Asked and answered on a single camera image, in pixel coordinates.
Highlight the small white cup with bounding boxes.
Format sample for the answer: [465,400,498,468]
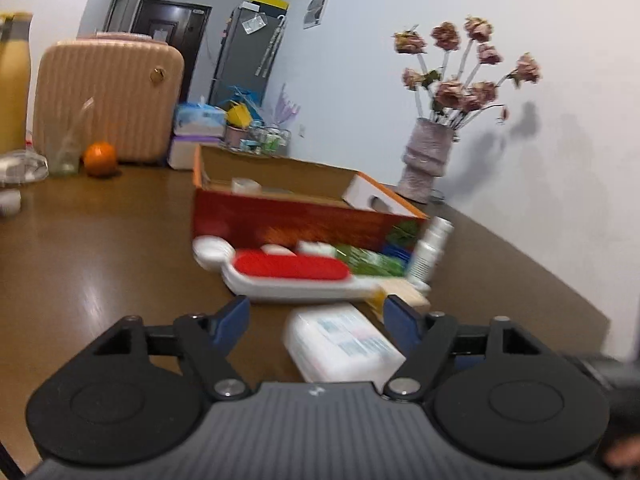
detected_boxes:
[0,189,22,217]

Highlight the blue plastic bag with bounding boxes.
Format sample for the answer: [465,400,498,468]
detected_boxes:
[227,85,266,121]

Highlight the yellow cardboard packet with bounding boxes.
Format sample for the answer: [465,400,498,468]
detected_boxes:
[365,280,432,318]

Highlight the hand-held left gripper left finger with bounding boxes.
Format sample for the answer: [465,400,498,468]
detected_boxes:
[92,295,251,402]

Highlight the grey ribbed vase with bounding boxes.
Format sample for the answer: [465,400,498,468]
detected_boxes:
[397,117,456,205]

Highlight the pink cup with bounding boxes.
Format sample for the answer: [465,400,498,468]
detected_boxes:
[223,125,251,150]

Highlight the red and white lint brush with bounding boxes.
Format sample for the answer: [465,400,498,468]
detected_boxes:
[222,249,388,305]

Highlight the white striped cane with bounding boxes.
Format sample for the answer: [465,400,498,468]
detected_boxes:
[255,15,287,78]

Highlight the dark wooden door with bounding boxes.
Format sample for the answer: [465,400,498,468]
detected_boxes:
[131,0,213,103]

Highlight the dried pink flowers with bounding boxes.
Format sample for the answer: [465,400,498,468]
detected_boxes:
[392,16,543,128]

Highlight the pink ribbed suitcase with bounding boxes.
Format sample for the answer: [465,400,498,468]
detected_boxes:
[32,32,186,165]

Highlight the white plastic bottle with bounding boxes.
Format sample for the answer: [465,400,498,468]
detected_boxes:
[404,216,456,293]

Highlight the orange fruit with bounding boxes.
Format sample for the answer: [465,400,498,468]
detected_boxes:
[82,141,120,177]

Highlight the clear straw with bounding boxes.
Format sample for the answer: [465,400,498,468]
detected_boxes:
[64,97,96,161]

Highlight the red cardboard box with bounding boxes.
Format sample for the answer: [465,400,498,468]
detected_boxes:
[191,144,431,257]

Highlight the yellow funnel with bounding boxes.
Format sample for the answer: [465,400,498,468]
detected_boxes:
[226,101,252,128]

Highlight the yellow bottle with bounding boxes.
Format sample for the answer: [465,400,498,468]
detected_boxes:
[0,11,33,156]

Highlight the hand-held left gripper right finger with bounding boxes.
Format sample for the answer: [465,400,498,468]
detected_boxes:
[382,294,551,403]

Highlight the blue tissue pack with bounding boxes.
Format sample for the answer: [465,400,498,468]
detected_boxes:
[173,102,228,138]

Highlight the side room door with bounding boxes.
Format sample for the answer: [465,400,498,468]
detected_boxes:
[102,0,132,33]

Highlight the clear drinking glass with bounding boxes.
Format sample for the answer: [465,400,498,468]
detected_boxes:
[47,120,84,177]

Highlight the grey refrigerator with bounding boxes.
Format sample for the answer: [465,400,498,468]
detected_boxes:
[207,6,286,108]

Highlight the green spray bottle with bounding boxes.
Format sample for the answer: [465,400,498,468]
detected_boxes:
[297,241,408,278]

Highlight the white wall panel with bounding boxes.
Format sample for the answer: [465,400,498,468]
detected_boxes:
[302,0,332,30]

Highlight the small blue packet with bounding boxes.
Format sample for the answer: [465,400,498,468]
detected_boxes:
[382,243,416,262]

